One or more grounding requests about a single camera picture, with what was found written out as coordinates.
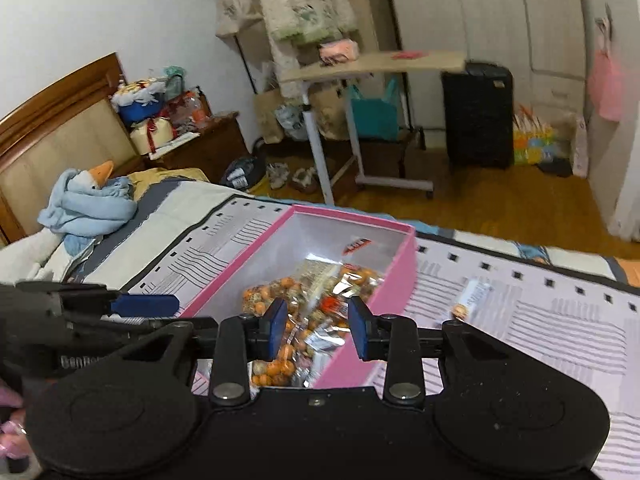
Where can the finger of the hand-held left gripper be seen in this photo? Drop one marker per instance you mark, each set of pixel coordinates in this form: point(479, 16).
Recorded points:
point(146, 305)

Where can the yellow pillow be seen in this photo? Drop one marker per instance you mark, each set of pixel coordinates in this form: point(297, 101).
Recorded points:
point(165, 180)

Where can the cream round gift box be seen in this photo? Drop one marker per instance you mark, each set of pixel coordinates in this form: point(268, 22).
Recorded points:
point(152, 135)

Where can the white wardrobe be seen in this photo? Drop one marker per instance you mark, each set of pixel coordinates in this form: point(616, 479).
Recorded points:
point(475, 20)

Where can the black suitcase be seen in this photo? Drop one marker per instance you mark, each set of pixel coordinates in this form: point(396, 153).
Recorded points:
point(477, 115)

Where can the wooden padded headboard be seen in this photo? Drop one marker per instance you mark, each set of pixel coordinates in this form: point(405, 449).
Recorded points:
point(55, 135)

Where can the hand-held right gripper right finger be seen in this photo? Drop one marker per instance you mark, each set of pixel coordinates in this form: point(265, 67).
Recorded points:
point(360, 331)

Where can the wooden nightstand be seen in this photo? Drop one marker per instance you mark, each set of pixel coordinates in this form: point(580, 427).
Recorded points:
point(210, 145)

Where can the white overbed table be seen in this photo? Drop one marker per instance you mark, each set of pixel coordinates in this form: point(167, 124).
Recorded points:
point(370, 62)

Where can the black floor bag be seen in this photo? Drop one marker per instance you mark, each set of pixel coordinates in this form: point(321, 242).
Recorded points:
point(242, 172)

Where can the white door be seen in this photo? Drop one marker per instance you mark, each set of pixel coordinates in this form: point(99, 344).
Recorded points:
point(622, 160)

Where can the fuzzy white coat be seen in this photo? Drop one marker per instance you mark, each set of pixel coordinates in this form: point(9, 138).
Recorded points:
point(305, 0)

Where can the small white snack packet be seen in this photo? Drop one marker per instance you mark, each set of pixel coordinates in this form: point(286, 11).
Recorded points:
point(472, 297)

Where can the white standing bag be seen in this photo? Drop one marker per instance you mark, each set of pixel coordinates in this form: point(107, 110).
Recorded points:
point(580, 147)

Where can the pink cloth bundle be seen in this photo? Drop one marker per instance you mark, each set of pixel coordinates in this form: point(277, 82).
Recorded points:
point(340, 51)

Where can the pink cardboard box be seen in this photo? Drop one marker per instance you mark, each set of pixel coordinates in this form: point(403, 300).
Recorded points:
point(350, 365)

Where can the colourful carton box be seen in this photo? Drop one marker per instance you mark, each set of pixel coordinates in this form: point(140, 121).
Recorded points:
point(535, 140)

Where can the blue and white gift box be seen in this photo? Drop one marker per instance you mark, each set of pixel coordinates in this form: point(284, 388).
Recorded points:
point(137, 102)

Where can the brown paper bag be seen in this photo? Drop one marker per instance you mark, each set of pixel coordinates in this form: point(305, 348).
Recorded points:
point(267, 115)

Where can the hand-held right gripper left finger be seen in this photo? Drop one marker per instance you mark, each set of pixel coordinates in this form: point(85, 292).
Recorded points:
point(278, 328)

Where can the beige barcode snack packet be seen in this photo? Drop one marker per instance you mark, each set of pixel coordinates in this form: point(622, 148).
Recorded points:
point(320, 270)

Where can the pink hanging bag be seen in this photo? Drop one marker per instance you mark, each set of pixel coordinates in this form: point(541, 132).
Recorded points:
point(605, 87)

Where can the white plastic bag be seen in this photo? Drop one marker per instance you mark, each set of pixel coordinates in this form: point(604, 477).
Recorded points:
point(292, 120)

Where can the cream quilt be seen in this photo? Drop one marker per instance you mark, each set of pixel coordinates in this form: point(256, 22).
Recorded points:
point(165, 230)

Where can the white goose plush toy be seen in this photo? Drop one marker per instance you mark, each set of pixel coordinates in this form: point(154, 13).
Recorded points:
point(102, 172)

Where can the teal bag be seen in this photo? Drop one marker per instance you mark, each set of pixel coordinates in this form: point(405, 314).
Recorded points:
point(375, 117)

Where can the clear bag of orange snacks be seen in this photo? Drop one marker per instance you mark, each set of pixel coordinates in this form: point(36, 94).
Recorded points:
point(325, 310)

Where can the white shoe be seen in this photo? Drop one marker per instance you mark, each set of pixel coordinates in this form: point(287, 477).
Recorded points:
point(305, 180)
point(277, 175)

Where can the person's left hand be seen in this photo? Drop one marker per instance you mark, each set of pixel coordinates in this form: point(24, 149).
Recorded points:
point(11, 432)

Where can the orange label snack packet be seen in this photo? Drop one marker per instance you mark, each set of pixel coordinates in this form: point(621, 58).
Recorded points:
point(358, 246)

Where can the light blue cloth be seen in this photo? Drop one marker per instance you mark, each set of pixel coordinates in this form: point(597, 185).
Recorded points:
point(85, 205)

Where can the striped white blanket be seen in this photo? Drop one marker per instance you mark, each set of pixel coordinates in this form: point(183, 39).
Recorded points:
point(550, 320)

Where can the cream hanging tote bag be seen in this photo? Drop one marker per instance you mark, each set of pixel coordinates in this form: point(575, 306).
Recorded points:
point(235, 10)

